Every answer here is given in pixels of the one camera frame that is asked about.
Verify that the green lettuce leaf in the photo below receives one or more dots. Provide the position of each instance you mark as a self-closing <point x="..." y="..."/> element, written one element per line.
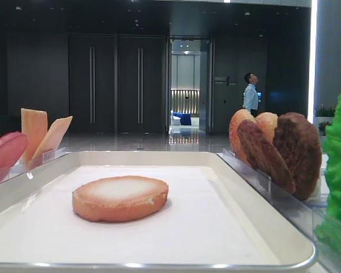
<point x="339" y="159"/>

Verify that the left bread slice in holder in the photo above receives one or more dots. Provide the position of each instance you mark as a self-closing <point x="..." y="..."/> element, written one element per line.
<point x="235" y="121"/>

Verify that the bread slice in holder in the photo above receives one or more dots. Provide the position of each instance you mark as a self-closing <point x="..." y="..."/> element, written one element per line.
<point x="266" y="123"/>
<point x="235" y="121"/>

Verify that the round bread slice on tray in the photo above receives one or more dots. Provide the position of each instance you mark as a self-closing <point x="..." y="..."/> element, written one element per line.
<point x="119" y="199"/>

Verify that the front brown meat patty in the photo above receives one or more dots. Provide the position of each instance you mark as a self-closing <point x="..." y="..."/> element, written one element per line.
<point x="265" y="157"/>

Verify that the right bread slice in holder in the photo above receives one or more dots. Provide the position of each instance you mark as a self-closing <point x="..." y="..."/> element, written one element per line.
<point x="266" y="123"/>

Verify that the leaning orange cheese slice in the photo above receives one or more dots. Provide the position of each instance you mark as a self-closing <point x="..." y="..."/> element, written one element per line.
<point x="54" y="136"/>

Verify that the large rear brown meat patty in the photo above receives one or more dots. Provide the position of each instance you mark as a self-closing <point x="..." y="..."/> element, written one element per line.
<point x="298" y="142"/>

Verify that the upright orange cheese slice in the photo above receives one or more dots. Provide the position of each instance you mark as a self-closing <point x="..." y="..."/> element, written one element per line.
<point x="34" y="124"/>

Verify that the blue sofa in far room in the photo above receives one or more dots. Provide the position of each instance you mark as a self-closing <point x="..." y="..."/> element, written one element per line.
<point x="185" y="119"/>

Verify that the right dark double door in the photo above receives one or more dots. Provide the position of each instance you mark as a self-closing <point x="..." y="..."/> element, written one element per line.
<point x="140" y="84"/>

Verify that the dark double door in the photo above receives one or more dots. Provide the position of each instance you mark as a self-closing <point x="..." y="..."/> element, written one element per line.
<point x="140" y="84"/>
<point x="91" y="64"/>

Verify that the man in blue shirt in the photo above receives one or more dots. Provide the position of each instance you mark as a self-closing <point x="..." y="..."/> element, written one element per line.
<point x="250" y="98"/>

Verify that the left dark double door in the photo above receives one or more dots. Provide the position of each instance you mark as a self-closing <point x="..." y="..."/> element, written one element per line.
<point x="91" y="64"/>

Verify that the white rectangular tray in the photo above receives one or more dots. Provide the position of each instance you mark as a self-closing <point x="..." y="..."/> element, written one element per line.
<point x="294" y="251"/>

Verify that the potted plants in white planter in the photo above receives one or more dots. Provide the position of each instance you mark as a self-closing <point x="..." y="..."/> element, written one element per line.
<point x="323" y="117"/>

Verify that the white paper tray liner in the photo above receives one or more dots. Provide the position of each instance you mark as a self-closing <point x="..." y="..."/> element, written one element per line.
<point x="194" y="227"/>

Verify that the clear acrylic left holder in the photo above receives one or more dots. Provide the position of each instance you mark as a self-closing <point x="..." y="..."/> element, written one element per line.
<point x="23" y="167"/>

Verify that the clear acrylic holder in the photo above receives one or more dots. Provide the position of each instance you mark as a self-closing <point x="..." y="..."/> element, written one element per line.
<point x="23" y="167"/>
<point x="309" y="217"/>

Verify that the clear acrylic right holder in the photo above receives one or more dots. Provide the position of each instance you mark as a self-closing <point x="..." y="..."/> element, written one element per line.
<point x="309" y="217"/>

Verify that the wall screen display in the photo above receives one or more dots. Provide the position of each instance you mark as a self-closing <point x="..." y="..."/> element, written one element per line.
<point x="259" y="97"/>

